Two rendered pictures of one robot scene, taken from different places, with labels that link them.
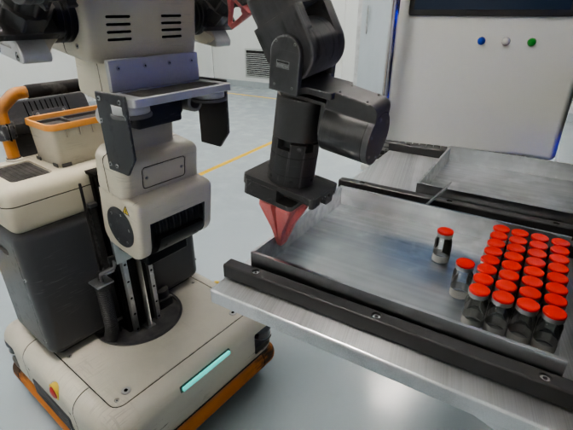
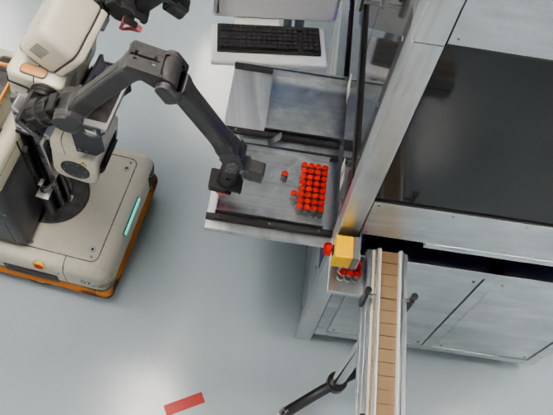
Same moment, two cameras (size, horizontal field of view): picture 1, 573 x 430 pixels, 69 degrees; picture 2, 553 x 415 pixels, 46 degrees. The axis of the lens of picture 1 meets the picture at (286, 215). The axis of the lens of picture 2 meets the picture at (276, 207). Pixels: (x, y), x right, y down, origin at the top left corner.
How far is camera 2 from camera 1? 164 cm
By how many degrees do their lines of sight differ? 41
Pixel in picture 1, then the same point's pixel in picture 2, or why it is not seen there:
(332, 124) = (248, 176)
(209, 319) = (112, 179)
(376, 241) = not seen: hidden behind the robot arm
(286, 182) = (228, 187)
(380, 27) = not seen: outside the picture
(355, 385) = not seen: hidden behind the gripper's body
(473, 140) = (282, 13)
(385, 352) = (274, 234)
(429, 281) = (281, 195)
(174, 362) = (109, 220)
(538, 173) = (322, 82)
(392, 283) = (268, 201)
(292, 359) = (169, 174)
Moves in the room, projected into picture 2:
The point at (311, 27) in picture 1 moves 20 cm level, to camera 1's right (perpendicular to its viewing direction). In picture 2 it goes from (240, 158) to (304, 137)
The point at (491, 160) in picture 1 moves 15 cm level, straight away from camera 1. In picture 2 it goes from (297, 76) to (298, 45)
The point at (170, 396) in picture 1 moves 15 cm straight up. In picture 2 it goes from (120, 241) to (116, 224)
